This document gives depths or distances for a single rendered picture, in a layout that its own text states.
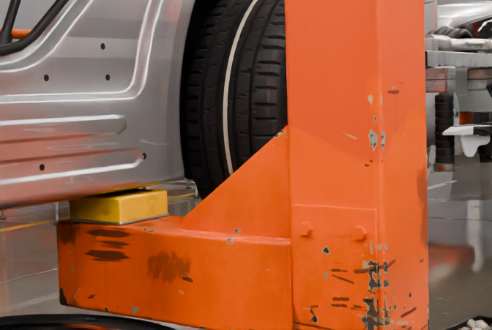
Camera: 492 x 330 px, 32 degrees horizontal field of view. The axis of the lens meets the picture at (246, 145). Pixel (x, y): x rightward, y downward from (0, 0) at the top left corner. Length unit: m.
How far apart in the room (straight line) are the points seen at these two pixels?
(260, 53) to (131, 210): 0.42
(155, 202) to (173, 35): 0.32
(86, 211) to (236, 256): 0.35
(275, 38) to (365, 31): 0.53
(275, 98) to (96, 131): 0.39
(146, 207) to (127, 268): 0.13
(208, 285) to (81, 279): 0.30
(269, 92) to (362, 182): 0.50
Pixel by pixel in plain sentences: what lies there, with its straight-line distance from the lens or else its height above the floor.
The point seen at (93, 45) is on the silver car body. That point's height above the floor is 1.00.
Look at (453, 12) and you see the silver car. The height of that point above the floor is 1.27.
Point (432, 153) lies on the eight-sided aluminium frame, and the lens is 2.17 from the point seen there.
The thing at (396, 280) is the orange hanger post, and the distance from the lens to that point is 1.31.
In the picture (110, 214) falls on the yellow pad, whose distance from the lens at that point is 1.59.
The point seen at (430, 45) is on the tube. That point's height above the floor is 0.99.
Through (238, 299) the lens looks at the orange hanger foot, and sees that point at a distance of 1.42.
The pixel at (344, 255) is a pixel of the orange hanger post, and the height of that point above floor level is 0.67.
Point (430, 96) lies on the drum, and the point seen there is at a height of 0.89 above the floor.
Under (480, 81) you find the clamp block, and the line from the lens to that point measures 2.02.
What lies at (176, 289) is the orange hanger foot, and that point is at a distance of 1.49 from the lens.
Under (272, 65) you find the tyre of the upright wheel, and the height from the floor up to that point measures 0.96.
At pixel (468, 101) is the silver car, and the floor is 0.83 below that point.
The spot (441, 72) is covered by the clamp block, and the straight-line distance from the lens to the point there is 1.68.
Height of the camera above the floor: 0.91
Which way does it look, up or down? 4 degrees down
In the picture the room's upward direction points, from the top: 2 degrees counter-clockwise
